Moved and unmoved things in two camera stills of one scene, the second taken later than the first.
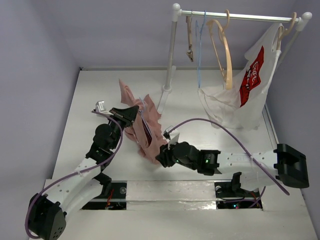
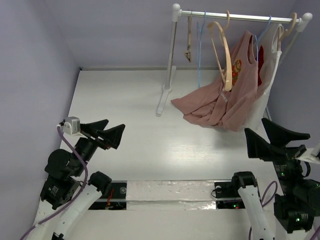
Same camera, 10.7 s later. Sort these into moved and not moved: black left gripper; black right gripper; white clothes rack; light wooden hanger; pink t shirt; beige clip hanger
Moved: black right gripper; black left gripper; pink t shirt
Not moved: beige clip hanger; light wooden hanger; white clothes rack
